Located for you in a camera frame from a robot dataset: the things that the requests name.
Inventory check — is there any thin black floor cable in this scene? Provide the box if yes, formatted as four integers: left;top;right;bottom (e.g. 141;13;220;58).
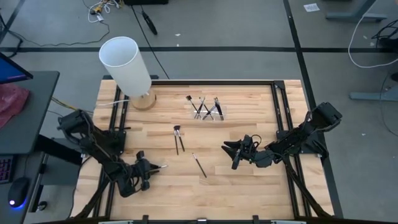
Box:
0;18;111;48

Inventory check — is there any white-shade wooden-base table lamp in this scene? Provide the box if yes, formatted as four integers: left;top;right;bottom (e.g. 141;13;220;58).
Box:
98;35;157;111

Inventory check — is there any black aluminium table frame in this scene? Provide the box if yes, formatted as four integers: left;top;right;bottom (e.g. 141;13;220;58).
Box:
70;74;335;224

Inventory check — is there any pink cloth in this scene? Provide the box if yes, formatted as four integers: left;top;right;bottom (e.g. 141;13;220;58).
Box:
0;83;30;129

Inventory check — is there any white floor cable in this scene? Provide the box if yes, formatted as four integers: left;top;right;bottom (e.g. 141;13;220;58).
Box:
347;0;398;69

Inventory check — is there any black keyboard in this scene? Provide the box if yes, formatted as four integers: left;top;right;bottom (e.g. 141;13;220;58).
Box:
0;155;14;185

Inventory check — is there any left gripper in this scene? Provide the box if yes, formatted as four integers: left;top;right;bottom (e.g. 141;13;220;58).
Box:
132;151;160;192

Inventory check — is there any grey desk leg with caster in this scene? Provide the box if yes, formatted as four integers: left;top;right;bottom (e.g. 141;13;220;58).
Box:
29;152;52;214

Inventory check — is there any black desk beam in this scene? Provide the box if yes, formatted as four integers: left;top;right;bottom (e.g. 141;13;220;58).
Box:
34;134;84;166

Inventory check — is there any white lamp cable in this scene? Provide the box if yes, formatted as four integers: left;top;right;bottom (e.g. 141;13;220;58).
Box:
95;98;131;107

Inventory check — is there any black box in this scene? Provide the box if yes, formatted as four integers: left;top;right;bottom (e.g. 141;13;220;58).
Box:
123;0;169;6

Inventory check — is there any white and yellow cable bundle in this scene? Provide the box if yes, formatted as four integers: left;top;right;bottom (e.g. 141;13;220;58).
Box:
81;0;121;24

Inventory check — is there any black cable bundle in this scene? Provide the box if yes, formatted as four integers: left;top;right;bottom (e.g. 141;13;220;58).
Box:
371;21;398;44

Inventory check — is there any long black floor cable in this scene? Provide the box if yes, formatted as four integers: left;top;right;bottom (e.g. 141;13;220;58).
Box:
129;4;171;80

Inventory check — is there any clear acrylic brush holder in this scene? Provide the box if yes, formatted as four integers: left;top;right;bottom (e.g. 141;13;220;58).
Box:
188;104;226;122

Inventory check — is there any computer monitor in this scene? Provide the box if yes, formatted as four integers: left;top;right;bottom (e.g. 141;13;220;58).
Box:
0;51;34;85

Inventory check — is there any black side desk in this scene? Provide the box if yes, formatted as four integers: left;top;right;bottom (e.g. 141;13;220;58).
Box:
0;70;60;224

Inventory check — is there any black computer mouse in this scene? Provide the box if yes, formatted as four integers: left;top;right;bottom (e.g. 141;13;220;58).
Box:
7;176;31;208

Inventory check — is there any white paper label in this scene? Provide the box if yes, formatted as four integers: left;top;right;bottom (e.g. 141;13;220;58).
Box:
303;2;321;13

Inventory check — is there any grey desk foot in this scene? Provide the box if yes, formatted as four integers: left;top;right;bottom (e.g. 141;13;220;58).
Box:
325;0;388;23
349;86;398;102

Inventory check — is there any black handheld tool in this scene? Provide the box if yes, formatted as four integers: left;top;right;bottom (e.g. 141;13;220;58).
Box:
141;10;159;36

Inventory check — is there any curved black floor cable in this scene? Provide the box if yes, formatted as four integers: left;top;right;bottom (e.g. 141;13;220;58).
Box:
378;65;398;138

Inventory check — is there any fan makeup brush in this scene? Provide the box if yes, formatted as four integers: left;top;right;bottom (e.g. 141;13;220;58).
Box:
173;124;186;153

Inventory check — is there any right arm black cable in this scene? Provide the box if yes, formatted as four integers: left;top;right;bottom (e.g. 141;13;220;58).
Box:
250;134;264;150

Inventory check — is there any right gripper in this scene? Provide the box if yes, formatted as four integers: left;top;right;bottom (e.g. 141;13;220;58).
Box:
221;134;259;170

